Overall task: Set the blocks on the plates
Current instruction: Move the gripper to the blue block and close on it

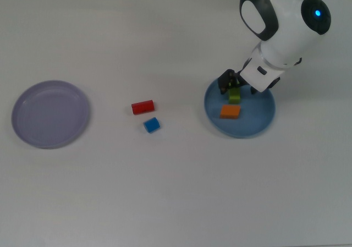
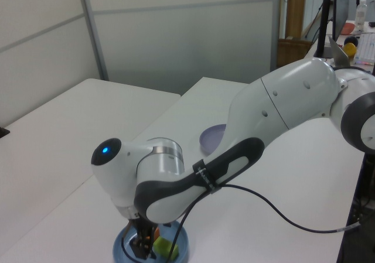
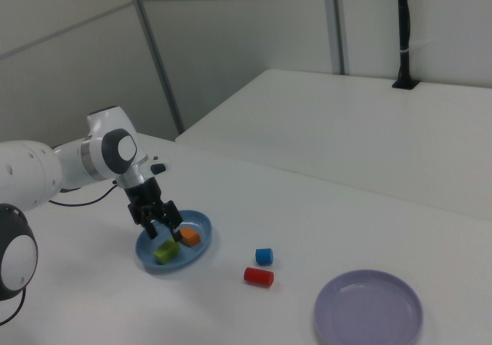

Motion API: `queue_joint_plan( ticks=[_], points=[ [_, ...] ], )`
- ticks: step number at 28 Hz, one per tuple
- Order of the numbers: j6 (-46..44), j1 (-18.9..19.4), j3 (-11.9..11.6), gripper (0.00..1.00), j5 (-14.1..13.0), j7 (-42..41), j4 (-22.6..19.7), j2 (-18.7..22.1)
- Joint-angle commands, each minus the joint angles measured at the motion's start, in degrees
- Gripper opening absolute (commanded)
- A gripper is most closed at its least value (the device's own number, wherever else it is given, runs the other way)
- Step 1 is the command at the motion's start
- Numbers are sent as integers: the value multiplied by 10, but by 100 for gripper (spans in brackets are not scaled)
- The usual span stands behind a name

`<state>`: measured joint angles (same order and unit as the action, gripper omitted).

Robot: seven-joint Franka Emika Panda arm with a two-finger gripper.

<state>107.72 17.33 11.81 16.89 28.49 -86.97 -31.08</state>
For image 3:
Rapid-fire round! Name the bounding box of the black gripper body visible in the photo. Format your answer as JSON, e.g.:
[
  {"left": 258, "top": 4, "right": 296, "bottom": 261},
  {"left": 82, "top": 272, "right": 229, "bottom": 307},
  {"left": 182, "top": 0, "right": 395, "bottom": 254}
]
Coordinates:
[{"left": 123, "top": 177, "right": 165, "bottom": 223}]

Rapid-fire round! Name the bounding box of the orange block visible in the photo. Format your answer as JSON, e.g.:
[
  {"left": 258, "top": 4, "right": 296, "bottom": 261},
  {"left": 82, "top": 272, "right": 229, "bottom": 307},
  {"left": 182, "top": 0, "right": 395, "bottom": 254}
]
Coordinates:
[{"left": 178, "top": 227, "right": 202, "bottom": 247}]

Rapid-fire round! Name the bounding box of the green block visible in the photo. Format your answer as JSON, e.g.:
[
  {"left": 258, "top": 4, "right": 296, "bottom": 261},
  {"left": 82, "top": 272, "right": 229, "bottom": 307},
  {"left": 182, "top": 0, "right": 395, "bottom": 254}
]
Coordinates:
[{"left": 152, "top": 238, "right": 181, "bottom": 265}]

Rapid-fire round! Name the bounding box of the blue block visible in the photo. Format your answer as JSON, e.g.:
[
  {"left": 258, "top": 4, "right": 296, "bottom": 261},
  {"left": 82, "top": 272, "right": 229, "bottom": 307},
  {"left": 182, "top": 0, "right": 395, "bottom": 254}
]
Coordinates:
[{"left": 254, "top": 247, "right": 274, "bottom": 266}]

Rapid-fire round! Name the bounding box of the red block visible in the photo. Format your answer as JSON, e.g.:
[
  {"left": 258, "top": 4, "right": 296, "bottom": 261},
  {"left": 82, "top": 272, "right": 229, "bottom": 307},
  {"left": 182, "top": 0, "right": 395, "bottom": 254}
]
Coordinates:
[{"left": 243, "top": 267, "right": 275, "bottom": 288}]

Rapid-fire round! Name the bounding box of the blue plate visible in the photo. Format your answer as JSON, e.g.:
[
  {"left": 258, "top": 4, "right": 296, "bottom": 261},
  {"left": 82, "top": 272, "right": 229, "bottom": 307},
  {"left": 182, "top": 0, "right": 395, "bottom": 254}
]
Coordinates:
[{"left": 134, "top": 209, "right": 213, "bottom": 275}]

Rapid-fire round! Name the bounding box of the white adjoining table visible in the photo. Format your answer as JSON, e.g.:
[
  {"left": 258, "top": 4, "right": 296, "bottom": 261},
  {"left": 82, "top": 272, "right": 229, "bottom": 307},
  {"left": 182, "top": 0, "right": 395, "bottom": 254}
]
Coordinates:
[{"left": 175, "top": 68, "right": 492, "bottom": 223}]

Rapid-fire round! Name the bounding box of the purple plate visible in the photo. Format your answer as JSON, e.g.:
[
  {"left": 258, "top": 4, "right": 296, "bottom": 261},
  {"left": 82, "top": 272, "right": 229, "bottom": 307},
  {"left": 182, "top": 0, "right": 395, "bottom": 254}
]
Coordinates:
[{"left": 313, "top": 269, "right": 424, "bottom": 345}]

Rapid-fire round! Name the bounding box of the black pole with base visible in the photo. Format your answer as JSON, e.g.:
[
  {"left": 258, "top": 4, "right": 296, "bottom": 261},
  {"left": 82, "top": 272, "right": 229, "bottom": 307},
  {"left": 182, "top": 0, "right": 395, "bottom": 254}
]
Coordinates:
[{"left": 391, "top": 0, "right": 420, "bottom": 91}]

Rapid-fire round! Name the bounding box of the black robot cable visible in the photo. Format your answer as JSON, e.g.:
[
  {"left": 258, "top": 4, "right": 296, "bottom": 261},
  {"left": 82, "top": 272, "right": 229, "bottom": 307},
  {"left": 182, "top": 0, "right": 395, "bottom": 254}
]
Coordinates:
[{"left": 0, "top": 181, "right": 119, "bottom": 327}]

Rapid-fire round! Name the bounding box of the grey partition post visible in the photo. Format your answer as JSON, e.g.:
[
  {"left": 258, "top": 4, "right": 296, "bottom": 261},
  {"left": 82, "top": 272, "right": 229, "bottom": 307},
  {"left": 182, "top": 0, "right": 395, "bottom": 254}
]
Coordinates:
[
  {"left": 125, "top": 0, "right": 185, "bottom": 135},
  {"left": 321, "top": 0, "right": 350, "bottom": 75}
]

